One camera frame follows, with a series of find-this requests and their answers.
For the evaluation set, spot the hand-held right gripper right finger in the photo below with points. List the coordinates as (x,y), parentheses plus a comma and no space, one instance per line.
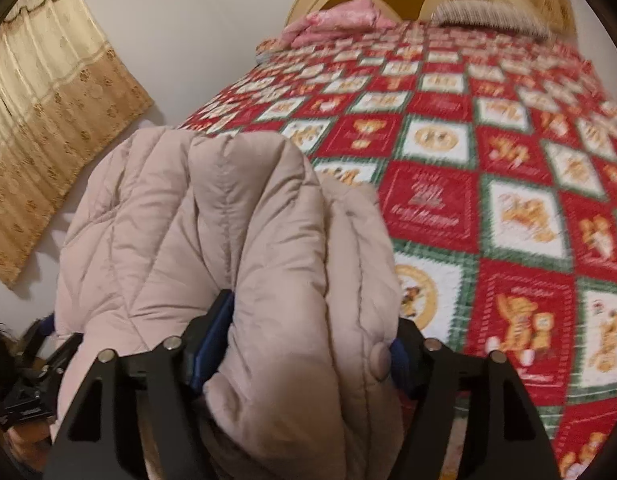
(406,370)

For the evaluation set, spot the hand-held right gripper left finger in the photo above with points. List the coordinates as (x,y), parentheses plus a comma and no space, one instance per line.
(216,330)

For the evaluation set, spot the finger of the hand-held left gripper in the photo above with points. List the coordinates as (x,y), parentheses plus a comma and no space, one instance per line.
(46,322)

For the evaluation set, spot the beige quilted puffer jacket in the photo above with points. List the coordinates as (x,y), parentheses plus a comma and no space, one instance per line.
(268,260)

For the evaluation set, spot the red printed bear blanket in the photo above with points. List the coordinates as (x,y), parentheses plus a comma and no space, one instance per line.
(513,210)

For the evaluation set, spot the wide beige patterned curtain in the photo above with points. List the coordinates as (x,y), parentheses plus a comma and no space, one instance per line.
(53,125)

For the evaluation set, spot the floral patterned pillow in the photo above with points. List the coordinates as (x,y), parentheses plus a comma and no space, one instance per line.
(271,46)

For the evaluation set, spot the pink folded quilt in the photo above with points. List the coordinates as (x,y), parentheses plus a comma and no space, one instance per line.
(338,20)

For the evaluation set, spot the striped pillow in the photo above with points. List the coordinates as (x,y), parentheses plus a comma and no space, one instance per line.
(488,15)

